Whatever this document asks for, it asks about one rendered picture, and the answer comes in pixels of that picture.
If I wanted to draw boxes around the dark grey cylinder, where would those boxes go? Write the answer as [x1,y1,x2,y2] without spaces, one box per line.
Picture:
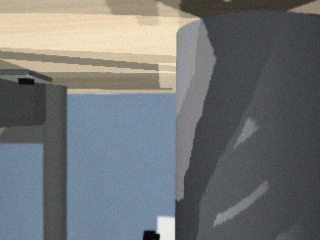
[175,11,320,240]

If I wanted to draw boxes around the grey shelving unit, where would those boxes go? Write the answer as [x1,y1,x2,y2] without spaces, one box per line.
[0,70,67,240]

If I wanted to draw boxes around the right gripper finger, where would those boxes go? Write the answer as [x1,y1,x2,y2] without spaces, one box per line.
[143,230,160,240]

